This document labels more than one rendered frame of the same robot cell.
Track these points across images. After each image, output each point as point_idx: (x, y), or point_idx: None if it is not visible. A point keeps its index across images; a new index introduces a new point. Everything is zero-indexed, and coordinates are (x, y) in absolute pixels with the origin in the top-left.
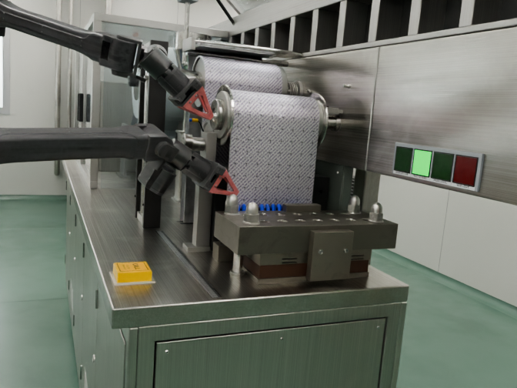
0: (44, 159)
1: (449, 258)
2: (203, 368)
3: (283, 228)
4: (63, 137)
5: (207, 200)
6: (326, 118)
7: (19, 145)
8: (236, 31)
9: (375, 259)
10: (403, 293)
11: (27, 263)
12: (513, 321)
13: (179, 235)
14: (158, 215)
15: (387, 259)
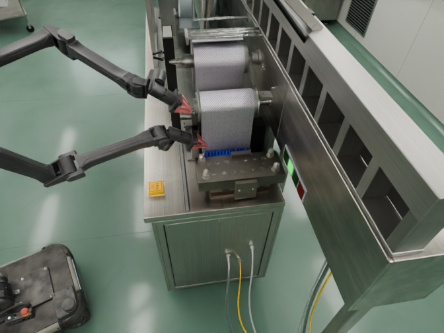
0: (106, 161)
1: (406, 71)
2: (185, 230)
3: (221, 181)
4: (111, 153)
5: None
6: (258, 109)
7: (93, 162)
8: None
9: (357, 60)
10: (282, 205)
11: (139, 60)
12: (427, 126)
13: None
14: (179, 124)
15: (366, 61)
